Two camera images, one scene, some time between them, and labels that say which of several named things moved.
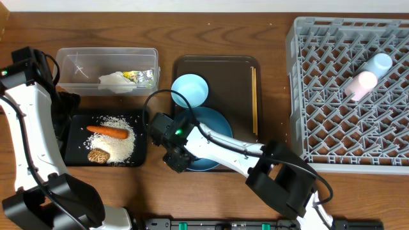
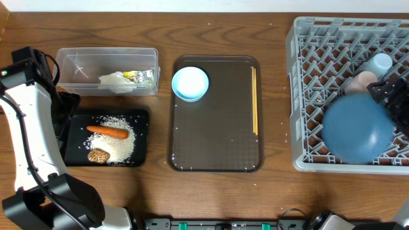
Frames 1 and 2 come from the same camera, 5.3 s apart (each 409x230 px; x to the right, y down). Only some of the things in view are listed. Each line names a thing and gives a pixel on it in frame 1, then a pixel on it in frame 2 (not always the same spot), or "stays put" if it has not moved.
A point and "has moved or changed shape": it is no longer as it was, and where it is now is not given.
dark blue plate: [211, 119] → [357, 129]
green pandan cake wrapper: [132, 76] stays put
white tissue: [117, 82] stays put
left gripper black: [73, 101] stays put
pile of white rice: [120, 150] stays put
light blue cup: [379, 64] stays put
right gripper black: [181, 165] → [394, 105]
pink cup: [361, 85] stays put
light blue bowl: [193, 87] has moved or changed shape
